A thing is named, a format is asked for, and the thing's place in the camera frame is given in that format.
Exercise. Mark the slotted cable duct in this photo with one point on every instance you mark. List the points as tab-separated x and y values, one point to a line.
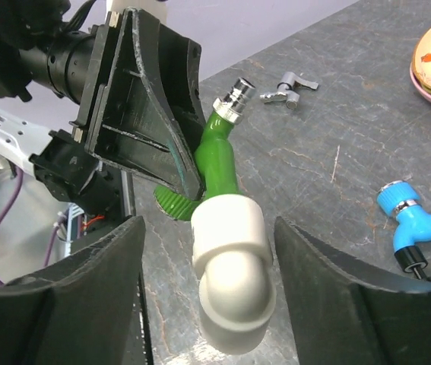
68	228

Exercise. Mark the blue water faucet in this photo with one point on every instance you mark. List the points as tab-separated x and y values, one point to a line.
400	201

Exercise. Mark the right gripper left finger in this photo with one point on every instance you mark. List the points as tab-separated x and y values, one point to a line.
85	309

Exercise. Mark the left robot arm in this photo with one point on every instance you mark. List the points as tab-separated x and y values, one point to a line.
37	45

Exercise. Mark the white elbow fitting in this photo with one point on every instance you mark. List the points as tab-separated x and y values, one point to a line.
232	259

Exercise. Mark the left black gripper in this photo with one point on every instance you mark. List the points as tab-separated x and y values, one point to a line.
151	128

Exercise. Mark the green water faucet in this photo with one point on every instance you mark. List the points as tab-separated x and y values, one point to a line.
214	156

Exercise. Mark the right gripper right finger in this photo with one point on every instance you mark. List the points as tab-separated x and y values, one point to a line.
344	310

